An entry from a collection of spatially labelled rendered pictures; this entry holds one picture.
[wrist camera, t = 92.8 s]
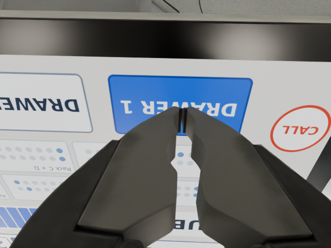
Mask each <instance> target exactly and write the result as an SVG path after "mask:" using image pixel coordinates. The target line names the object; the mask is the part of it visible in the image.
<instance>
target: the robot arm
mask: <svg viewBox="0 0 331 248"><path fill-rule="evenodd" d="M181 124H182V129H183V133H185V134H186V135H187V136H188V137H189V138H190V140H191V142H192V148H191V158H192V160H193V161H194V162H195V163H196V164H197V165H198V167H199V169H200V176H199V185H198V191H197V198H196V207H197V213H198V220H199V226H200V229H201V230H202V232H203V233H204V234H205V235H207V236H208V237H210V238H212V239H213V240H215V241H216V242H218V243H219V244H221V245H223V246H224V248H331V200H330V199H329V198H327V197H326V196H325V195H324V194H323V193H321V192H320V191H319V190H318V189H317V188H316V187H314V186H313V185H312V184H311V183H309V182H308V181H307V180H306V179H304V178H303V177H302V176H300V175H299V174H298V173H297V172H295V171H294V170H293V169H292V168H290V167H289V166H288V165H287V164H285V163H284V162H283V161H282V160H280V159H279V158H278V157H277V156H275V155H274V154H273V153H272V152H270V151H269V150H268V149H266V148H265V147H264V146H263V145H261V144H254V145H253V144H252V143H251V142H250V141H249V140H248V139H247V138H245V137H244V136H243V135H242V134H240V133H239V132H238V131H236V130H235V129H233V128H232V127H230V126H229V125H227V124H225V123H223V122H221V121H220V120H218V119H216V118H214V117H212V116H210V115H208V114H206V113H204V112H202V111H201V110H199V109H197V108H195V107H186V108H179V107H177V106H172V107H170V108H168V109H166V110H164V111H162V112H160V113H158V114H157V115H155V116H153V117H151V118H149V119H147V120H145V121H143V122H142V123H140V124H138V125H137V126H135V127H134V128H132V129H131V130H130V131H128V132H127V133H126V134H125V135H124V136H123V137H121V138H120V139H119V140H111V141H110V142H109V143H108V144H106V145H105V146H104V147H103V148H102V149H101V150H99V151H98V152H97V153H96V154H95V155H94V156H93V157H91V158H90V159H89V160H88V161H87V162H86V163H84V164H83V165H82V166H81V167H80V168H79V169H77V170H76V171H75V172H74V173H73V174H72V175H70V176H69V177H68V178H67V179H66V180H65V181H64V182H62V183H61V184H60V185H59V186H58V187H57V188H56V189H55V190H54V191H53V192H52V193H51V194H50V195H49V196H48V197H47V198H46V199H45V200H44V201H43V202H42V204H41V205H40V206H39V207H38V208H37V209H36V211H35V212H34V213H33V214H32V216H31V217H30V218H29V219H28V221H27V222H26V223H25V225H24V226H23V227H22V229H21V230H20V232H19V233H18V235H17V236H16V238H15V239H14V241H13V242H12V244H11V245H10V247H9V248H146V247H148V246H149V245H151V244H153V243H154V242H156V241H157V240H159V239H161V238H162V237H164V236H166V235H167V234H169V233H170V232H171V231H172V230H173V229H174V226H175V215H176V200H177V171H176V169H175V168H174V167H173V166H172V164H171V162H172V161H173V160H174V158H175V153H176V135H177V134H178V133H180V131H181Z"/></svg>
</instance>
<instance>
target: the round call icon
mask: <svg viewBox="0 0 331 248"><path fill-rule="evenodd" d="M330 131H331V104H330V103H294V102H279V103H278V106H277V109H276V112H275V114H274V117H273V120H272V123H271V126H270V129H269V132H268V134H267V137H266V140H265V143H264V147H265V148H266V149H268V150H269V151H270V152H272V153H281V154H312V155H317V154H318V153H319V151H320V149H321V148H322V146H323V144H324V142H325V140H326V139H327V137H328V135H329V133H330Z"/></svg>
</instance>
